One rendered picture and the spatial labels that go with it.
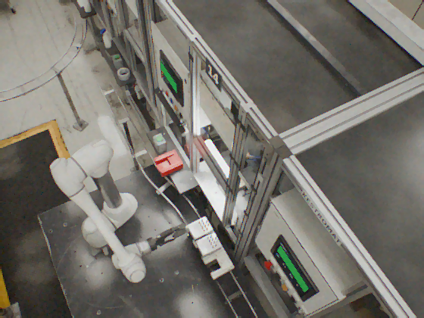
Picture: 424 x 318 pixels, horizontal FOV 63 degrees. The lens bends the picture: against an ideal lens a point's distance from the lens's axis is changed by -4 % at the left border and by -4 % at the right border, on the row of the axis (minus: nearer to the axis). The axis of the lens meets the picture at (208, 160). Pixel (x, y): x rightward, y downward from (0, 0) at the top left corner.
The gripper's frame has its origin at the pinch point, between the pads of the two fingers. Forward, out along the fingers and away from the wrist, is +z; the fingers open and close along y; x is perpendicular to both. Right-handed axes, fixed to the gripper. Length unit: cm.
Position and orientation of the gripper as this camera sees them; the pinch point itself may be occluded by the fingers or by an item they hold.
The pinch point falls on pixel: (181, 229)
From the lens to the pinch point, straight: 210.4
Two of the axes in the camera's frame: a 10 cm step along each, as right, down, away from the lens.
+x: -4.8, -7.6, 4.4
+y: 0.3, -5.2, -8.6
